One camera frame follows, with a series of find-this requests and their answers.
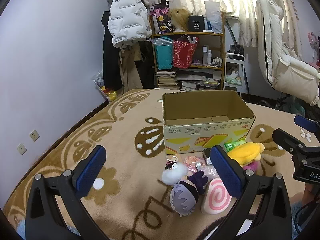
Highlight red patterned bag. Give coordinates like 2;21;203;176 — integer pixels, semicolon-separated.
172;34;199;68

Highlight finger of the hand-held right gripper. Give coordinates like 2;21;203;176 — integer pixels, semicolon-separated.
294;114;320;133
272;128;307;157

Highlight clear plastic bag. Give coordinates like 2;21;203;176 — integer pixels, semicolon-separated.
204;0;223;33

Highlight small black box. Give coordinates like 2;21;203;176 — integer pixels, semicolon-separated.
202;148;214;165

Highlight blonde wig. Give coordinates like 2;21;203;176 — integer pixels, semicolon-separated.
167;8;190;32

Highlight pink fan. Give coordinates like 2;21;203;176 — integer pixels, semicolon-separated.
308;31;320;63

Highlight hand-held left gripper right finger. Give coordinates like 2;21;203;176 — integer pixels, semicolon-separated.
210;145;294;240

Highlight black printed tote bag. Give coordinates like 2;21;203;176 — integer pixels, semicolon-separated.
150;0;175;34

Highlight cream padded chair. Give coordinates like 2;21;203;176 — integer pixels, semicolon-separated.
255;0;320;107

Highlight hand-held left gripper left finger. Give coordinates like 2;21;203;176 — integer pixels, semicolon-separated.
24;144;110;240

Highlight black cube box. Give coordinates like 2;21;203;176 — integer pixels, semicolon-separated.
188;15;206;32

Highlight black cable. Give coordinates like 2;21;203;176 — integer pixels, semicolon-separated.
294;197;320;233

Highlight printed cardboard box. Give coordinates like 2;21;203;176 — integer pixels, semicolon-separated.
162;90;256;155

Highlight white puffer jacket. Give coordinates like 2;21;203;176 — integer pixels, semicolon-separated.
107;0;152;48

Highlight white fluffy plush keychain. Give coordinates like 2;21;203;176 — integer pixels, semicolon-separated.
161;154;188;185

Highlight stack of books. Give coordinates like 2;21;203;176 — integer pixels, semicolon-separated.
156;67;223;92

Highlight colourful plastic bag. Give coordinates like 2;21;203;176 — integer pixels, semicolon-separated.
93;71;118;103

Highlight pink plastic packet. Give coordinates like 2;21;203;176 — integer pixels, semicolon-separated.
182;155;208;173

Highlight beige patterned blanket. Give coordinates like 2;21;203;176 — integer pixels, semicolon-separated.
2;88;320;240

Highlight grey-haired plush doll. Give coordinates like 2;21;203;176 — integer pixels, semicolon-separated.
169;171;208;217

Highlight yellow wooden shelf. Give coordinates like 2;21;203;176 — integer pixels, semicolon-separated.
149;11;225;90

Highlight beige hanging trousers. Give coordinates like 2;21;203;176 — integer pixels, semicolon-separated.
119;44;150;93

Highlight row of cosmetic bottles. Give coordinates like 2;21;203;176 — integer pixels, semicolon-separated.
202;45;223;65

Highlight yellow plush toy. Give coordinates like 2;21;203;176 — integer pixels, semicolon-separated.
226;142;265;165

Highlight green bag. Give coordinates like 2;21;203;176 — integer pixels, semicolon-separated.
287;100;305;117

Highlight white cart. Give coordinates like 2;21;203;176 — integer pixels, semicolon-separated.
224;52;247;95

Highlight pale green bundle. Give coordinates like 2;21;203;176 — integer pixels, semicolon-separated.
225;67;242;85

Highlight teal bag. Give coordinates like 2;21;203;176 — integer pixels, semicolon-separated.
153;37;173;70

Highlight green tissue pack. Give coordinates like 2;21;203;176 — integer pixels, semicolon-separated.
223;141;247;153

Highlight black hanging coat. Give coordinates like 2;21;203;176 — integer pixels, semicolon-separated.
102;11;123;90

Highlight pink swirl plush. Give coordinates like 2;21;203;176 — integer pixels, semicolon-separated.
200;179;233;215

